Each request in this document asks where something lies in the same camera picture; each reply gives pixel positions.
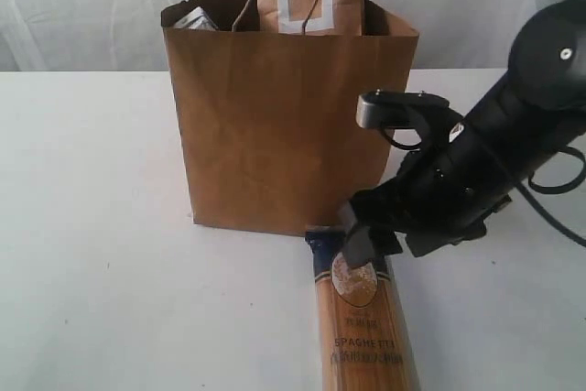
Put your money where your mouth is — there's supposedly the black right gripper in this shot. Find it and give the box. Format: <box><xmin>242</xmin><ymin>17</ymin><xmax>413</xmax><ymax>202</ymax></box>
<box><xmin>339</xmin><ymin>120</ymin><xmax>513</xmax><ymax>268</ymax></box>

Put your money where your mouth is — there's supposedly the spaghetti packet dark blue top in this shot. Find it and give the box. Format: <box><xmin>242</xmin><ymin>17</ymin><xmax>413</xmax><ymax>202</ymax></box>
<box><xmin>305</xmin><ymin>229</ymin><xmax>420</xmax><ymax>390</ymax></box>

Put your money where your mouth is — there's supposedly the brown paper shopping bag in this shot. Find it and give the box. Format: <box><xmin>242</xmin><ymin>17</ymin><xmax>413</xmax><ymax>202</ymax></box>
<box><xmin>160</xmin><ymin>0</ymin><xmax>418</xmax><ymax>235</ymax></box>

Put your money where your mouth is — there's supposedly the blue white milk carton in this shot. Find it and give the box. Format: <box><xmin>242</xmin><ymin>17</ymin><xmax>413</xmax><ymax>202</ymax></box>
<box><xmin>173</xmin><ymin>6</ymin><xmax>219</xmax><ymax>31</ymax></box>

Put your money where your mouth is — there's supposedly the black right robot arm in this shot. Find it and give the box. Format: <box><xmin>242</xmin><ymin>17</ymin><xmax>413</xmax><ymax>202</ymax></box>
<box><xmin>341</xmin><ymin>0</ymin><xmax>585</xmax><ymax>267</ymax></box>

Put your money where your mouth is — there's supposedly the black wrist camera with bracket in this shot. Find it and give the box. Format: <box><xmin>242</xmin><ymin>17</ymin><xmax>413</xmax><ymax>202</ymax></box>
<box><xmin>356</xmin><ymin>90</ymin><xmax>463</xmax><ymax>152</ymax></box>

